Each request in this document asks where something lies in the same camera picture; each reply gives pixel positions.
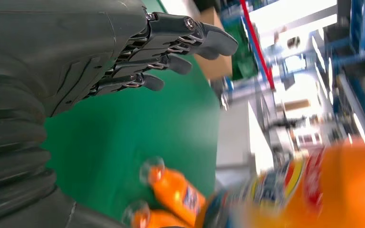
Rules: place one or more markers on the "white table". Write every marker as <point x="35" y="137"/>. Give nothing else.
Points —
<point x="176" y="6"/>

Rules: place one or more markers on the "red pole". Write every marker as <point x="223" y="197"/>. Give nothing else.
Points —
<point x="255" y="41"/>

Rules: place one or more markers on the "brown cardboard box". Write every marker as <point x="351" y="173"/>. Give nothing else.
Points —
<point x="215" y="67"/>

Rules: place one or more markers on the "green crate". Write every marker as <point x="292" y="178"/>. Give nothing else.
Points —
<point x="239" y="63"/>

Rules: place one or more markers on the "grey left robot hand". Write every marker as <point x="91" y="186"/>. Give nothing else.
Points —
<point x="59" y="41"/>

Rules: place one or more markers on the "white cabinet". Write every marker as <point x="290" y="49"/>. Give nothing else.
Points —
<point x="233" y="135"/>

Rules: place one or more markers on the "orange bottle clear cap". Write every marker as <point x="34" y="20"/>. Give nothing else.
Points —
<point x="173" y="192"/>
<point x="343" y="188"/>
<point x="160" y="220"/>

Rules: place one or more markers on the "blue shelf rack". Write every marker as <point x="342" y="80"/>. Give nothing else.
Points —
<point x="358" y="37"/>

